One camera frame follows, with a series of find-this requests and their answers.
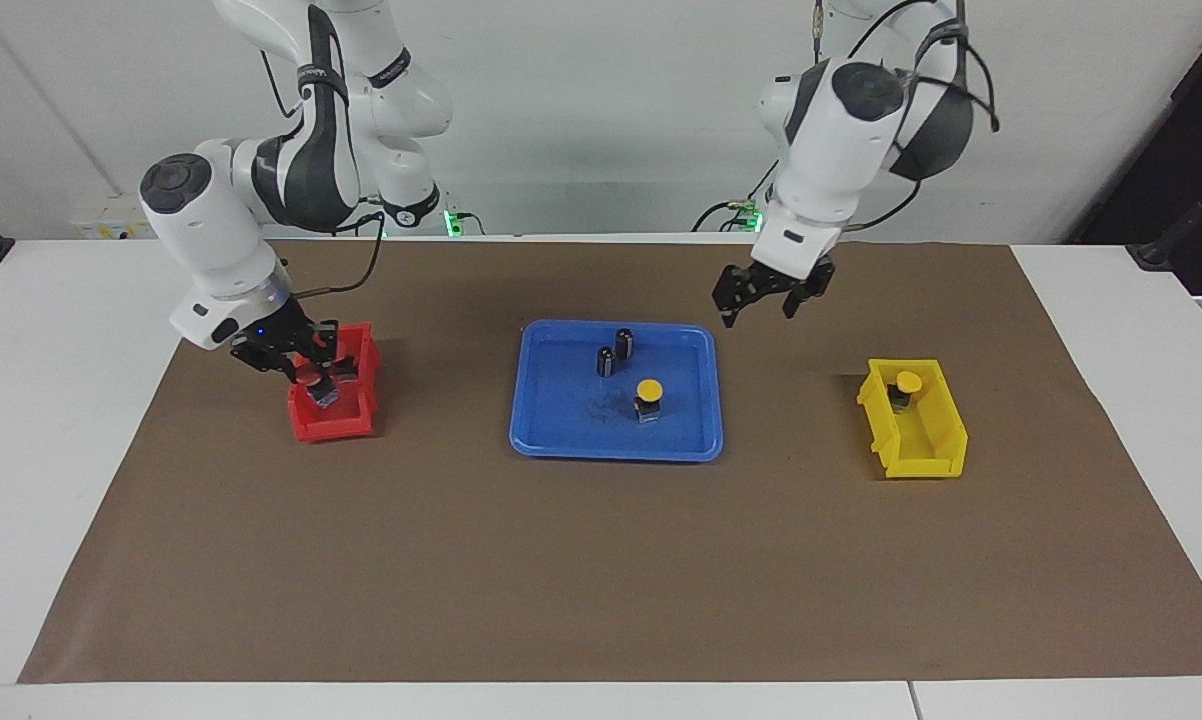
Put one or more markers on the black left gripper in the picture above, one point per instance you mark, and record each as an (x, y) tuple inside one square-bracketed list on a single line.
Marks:
[(776, 275)]

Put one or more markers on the blue plastic tray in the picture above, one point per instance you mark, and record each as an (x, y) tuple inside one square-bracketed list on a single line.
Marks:
[(571, 420)]

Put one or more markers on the black knob with white dots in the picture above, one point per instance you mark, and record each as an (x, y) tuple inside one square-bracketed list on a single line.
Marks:
[(624, 343), (606, 362)]

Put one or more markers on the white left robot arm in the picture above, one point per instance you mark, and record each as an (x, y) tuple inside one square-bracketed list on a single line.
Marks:
[(841, 130)]

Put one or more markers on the red plastic bin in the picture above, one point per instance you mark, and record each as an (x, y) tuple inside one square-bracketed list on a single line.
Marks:
[(341, 425)]

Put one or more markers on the green lit controller box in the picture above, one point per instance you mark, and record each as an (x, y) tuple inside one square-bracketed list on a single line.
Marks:
[(749, 216), (458, 222)]

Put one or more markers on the yellow plastic bin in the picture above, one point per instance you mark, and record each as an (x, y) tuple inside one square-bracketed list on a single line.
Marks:
[(921, 462)]

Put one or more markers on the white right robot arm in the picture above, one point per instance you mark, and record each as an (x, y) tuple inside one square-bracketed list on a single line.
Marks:
[(211, 220)]

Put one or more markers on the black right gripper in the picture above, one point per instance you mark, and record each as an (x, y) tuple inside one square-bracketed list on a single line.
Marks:
[(266, 345)]

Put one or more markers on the dark cabinet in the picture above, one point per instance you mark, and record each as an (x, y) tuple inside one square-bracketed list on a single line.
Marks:
[(1171, 120)]

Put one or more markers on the yellow push button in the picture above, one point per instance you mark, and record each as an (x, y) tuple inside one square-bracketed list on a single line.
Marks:
[(648, 395), (907, 385)]

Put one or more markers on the brown paper mat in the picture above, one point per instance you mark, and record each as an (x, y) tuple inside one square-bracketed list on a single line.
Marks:
[(601, 570)]

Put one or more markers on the black stand pole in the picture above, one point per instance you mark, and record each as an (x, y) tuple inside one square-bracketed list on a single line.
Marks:
[(1186, 225)]

